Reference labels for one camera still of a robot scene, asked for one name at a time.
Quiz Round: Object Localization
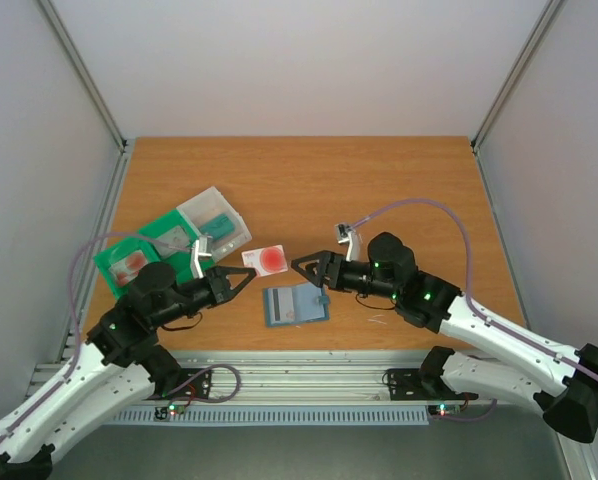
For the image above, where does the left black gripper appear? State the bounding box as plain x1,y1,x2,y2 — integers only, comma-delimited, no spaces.
154,265,257,327

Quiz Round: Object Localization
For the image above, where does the teal card holder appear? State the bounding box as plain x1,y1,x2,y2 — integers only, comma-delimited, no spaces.
263,282,330,328

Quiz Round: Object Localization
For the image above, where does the red white card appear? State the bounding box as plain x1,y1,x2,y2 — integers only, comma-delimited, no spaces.
241,245,288,277
108,250,148,287

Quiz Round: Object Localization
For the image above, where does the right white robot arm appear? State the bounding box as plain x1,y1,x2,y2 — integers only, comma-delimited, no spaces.
291,232,598,444

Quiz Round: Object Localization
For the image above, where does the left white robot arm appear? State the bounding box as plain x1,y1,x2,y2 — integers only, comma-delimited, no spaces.
0,262,256,479

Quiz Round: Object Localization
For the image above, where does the teal card in bin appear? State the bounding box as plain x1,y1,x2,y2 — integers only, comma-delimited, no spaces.
199,213,236,242

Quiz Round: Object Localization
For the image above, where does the grey card in tray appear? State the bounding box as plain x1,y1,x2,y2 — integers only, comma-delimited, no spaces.
155,225,191,259

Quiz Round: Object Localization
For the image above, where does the red white card in tray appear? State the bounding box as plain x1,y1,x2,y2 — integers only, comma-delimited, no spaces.
108,250,148,287

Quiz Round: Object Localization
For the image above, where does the green plastic tray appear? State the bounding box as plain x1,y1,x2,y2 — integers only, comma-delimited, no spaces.
94,210,201,299

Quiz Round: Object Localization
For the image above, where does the white translucent plastic bin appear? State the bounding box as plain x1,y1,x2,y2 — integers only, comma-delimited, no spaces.
176,186,252,262

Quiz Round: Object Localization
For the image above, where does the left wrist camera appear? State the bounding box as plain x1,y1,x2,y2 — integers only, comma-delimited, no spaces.
189,235,215,279

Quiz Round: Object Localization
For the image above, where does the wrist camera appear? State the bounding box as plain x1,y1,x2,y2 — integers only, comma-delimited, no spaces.
189,235,215,279
335,223,362,261

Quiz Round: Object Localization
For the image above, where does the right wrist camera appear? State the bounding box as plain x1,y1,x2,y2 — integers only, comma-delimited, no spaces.
335,223,362,261

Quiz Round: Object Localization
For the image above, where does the aluminium front rail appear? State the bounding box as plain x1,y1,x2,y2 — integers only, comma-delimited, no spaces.
24,329,575,405

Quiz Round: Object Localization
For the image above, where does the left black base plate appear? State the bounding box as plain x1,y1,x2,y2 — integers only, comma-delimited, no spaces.
152,368,212,400

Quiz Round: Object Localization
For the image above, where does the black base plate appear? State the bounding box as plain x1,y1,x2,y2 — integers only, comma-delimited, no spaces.
152,368,212,400
382,368,479,402

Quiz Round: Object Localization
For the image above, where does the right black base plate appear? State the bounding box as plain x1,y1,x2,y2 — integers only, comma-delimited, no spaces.
382,368,479,402

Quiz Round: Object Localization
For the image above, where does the grey slotted cable duct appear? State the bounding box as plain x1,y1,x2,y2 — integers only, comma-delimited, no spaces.
109,405,429,428

